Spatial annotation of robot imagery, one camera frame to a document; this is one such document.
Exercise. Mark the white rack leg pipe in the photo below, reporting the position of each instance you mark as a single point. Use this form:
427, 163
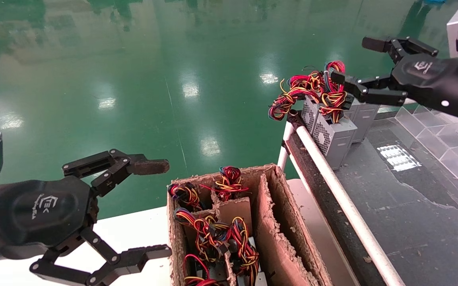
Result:
284, 157

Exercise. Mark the worn cardboard divider box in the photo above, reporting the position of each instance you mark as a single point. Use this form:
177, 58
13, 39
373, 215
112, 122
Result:
276, 238

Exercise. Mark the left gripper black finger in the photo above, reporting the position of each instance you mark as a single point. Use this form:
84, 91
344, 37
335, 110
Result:
149, 167

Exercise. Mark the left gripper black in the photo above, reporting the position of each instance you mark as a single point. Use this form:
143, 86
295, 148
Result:
42, 214

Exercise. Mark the black metal pipe joint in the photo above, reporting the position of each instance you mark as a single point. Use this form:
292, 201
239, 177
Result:
292, 118

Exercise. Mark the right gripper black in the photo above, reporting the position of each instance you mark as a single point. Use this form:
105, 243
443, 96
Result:
424, 77

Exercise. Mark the clear acrylic compartment tray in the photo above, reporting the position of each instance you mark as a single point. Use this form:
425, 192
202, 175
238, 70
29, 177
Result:
451, 159

